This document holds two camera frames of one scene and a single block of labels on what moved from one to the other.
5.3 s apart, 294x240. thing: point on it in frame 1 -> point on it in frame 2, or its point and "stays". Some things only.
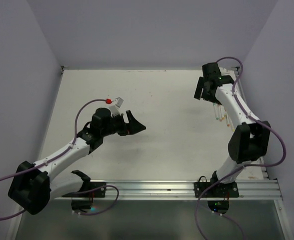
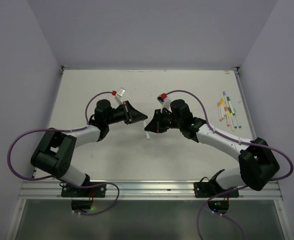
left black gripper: [133, 126] -> [131, 115]
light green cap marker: [216, 111] -> [147, 132]
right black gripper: [198, 94] -> [156, 123]
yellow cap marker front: [223, 112] stays
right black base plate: [217, 190] stays
